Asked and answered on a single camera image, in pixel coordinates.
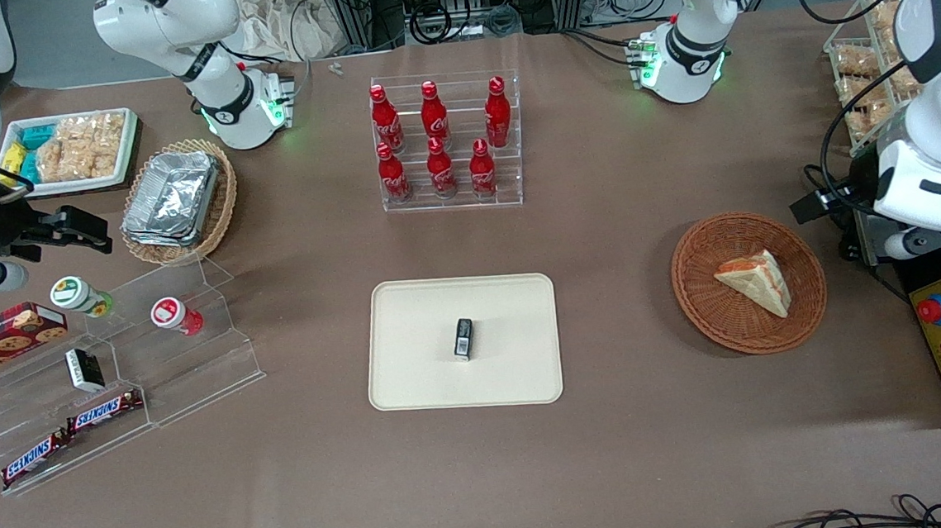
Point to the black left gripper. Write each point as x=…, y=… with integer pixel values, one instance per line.
x=856, y=190

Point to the triangular sandwich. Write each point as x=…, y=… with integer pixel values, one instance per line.
x=757, y=281

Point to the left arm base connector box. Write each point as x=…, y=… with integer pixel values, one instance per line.
x=641, y=57

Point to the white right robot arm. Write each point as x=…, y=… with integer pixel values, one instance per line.
x=219, y=108

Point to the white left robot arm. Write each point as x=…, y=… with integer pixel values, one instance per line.
x=695, y=41

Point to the white rectangular snack tray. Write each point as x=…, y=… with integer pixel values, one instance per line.
x=76, y=185

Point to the round brown wicker basket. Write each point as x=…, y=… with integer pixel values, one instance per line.
x=714, y=313

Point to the oval light wicker basket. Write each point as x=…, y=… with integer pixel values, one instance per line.
x=222, y=207

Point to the cream plastic tray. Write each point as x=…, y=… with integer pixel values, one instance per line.
x=419, y=359

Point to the green bottle sunflower lid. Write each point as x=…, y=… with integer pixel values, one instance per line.
x=79, y=295

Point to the clear rice cracker bag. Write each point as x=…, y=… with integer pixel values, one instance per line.
x=62, y=160
x=102, y=141

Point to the teal snack packet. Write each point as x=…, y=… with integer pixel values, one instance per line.
x=30, y=166
x=37, y=135

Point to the stacked aluminium foil trays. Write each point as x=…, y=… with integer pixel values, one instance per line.
x=172, y=198

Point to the yellow snack packet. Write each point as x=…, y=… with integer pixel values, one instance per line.
x=12, y=159

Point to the red bottle white lid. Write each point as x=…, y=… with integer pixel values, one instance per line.
x=174, y=314

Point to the black appliance box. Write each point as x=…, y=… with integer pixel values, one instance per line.
x=918, y=270

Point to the red cookie box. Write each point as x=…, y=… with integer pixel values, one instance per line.
x=3, y=334

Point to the black and white small box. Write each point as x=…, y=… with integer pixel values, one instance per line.
x=84, y=370

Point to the brown Snickers bar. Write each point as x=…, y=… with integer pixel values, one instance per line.
x=34, y=458
x=104, y=411

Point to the clear acrylic stepped shelf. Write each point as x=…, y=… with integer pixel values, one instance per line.
x=197, y=374

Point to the crumpled beige bag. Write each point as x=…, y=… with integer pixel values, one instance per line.
x=280, y=25

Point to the small grey metal part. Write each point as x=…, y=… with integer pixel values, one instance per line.
x=335, y=69

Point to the red cola bottle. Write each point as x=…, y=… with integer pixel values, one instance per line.
x=441, y=171
x=392, y=177
x=497, y=113
x=385, y=121
x=482, y=172
x=434, y=116

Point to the clear acrylic bottle rack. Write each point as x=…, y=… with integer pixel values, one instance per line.
x=466, y=202

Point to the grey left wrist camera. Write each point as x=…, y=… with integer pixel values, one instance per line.
x=908, y=245

